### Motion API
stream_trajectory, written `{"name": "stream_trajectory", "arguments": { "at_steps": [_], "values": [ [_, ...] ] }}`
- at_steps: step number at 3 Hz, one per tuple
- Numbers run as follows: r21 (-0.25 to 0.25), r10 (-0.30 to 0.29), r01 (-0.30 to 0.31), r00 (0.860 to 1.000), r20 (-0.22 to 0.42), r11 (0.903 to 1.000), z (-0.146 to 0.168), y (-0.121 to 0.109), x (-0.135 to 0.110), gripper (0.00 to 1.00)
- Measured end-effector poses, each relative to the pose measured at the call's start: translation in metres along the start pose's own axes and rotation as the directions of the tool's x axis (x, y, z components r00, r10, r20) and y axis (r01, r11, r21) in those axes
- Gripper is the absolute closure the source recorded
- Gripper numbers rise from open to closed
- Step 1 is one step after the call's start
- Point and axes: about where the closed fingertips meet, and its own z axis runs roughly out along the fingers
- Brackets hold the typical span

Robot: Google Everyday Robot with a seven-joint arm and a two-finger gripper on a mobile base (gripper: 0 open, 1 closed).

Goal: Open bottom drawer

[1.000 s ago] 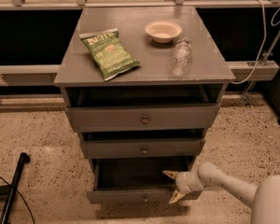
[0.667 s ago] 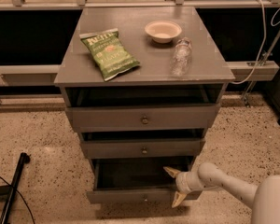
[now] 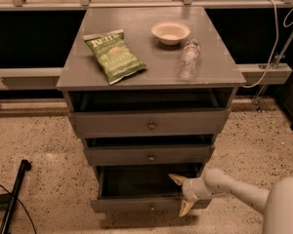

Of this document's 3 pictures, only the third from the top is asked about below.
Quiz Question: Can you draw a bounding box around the metal railing frame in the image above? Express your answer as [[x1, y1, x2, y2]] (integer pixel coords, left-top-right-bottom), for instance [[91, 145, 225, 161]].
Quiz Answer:
[[0, 0, 293, 119]]

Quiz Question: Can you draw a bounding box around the grey drawer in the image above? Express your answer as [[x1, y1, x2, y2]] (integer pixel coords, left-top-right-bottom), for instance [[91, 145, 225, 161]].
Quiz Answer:
[[91, 163, 202, 213], [68, 109, 230, 138], [84, 144, 215, 166]]

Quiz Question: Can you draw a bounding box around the black stand leg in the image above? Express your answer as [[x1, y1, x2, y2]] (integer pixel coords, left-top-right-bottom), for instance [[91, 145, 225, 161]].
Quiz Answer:
[[0, 159, 31, 234]]

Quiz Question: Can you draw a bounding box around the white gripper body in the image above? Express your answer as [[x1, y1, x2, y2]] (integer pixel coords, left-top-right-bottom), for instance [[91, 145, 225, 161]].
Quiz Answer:
[[182, 177, 209, 202]]

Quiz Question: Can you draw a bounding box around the grey wooden drawer cabinet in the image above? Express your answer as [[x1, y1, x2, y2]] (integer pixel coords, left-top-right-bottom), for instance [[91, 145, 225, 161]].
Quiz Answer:
[[57, 6, 247, 188]]

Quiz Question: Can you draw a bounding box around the white paper bowl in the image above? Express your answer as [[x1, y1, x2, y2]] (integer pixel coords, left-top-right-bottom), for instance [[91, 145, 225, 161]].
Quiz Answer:
[[151, 21, 190, 46]]

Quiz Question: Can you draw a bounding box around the green chip bag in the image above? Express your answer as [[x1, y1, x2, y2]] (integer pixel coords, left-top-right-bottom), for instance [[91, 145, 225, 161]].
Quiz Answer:
[[83, 29, 147, 85]]

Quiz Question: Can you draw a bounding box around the grey top drawer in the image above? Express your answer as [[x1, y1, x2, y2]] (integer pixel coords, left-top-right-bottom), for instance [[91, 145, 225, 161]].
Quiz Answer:
[[68, 109, 230, 138]]

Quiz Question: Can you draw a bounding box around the clear plastic water bottle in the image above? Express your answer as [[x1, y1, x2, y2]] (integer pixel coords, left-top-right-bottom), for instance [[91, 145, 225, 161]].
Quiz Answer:
[[179, 39, 201, 79]]

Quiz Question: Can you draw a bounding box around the grey middle drawer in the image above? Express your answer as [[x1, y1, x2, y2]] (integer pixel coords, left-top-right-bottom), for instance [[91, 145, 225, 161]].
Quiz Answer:
[[84, 144, 215, 166]]

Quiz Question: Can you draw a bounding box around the grey bottom drawer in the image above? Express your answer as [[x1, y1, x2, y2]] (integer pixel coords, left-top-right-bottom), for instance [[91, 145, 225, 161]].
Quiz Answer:
[[91, 163, 202, 213]]

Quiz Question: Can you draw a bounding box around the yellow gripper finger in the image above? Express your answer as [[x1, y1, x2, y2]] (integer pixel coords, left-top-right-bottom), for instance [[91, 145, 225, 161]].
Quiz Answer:
[[179, 200, 194, 217], [169, 174, 187, 185]]

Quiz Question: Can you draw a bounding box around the black floor cable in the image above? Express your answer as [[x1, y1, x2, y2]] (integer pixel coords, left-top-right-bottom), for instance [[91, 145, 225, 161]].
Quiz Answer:
[[0, 176, 38, 234]]

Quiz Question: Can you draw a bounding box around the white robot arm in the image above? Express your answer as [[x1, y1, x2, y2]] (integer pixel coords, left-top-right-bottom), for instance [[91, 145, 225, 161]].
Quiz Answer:
[[169, 169, 293, 234]]

